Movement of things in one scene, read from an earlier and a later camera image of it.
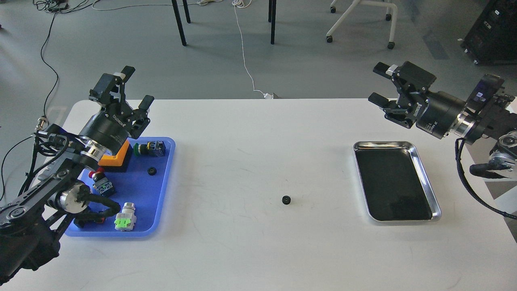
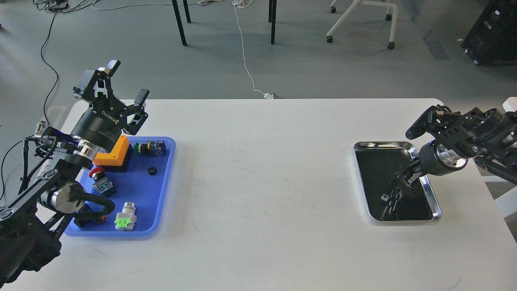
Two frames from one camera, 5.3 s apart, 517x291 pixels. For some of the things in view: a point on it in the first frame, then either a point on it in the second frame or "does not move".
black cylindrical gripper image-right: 435,112 -> 435,159
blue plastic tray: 141,192 does not move
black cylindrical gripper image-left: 110,129 -> 100,123
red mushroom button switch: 101,183 does not move
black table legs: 272,12 does not move
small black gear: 152,171 does not move
